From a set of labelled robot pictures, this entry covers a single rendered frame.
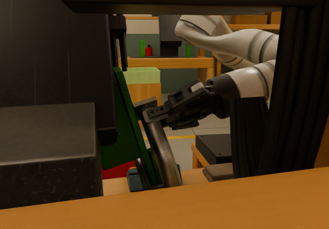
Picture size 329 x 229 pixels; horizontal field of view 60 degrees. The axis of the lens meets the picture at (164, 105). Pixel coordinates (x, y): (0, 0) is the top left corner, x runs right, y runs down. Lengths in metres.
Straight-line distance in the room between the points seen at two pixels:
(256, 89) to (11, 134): 0.36
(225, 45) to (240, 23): 5.17
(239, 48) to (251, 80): 0.16
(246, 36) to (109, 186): 0.55
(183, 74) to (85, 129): 5.87
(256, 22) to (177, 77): 1.88
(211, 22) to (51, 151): 0.57
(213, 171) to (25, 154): 0.69
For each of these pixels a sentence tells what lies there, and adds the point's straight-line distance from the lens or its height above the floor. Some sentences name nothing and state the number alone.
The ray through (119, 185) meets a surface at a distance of 0.86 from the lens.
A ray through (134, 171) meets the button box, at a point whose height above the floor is 0.95.
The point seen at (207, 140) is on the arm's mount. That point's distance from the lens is 1.17.
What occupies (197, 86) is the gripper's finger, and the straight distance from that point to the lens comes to 0.44.
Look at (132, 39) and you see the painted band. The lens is 5.99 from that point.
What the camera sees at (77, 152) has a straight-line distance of 0.24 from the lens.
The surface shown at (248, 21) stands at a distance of 5.87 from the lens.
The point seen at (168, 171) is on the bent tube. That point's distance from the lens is 0.45.
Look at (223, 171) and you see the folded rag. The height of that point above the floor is 0.93.
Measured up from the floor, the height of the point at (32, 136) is 1.24.
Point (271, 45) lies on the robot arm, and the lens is 0.60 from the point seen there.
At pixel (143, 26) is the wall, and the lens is 5.99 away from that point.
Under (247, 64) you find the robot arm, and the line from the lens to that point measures 0.98.
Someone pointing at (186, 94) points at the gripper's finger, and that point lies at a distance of 0.44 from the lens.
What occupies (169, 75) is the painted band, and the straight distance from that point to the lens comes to 6.09.
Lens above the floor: 1.34
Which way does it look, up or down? 15 degrees down
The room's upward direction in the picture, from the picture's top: straight up
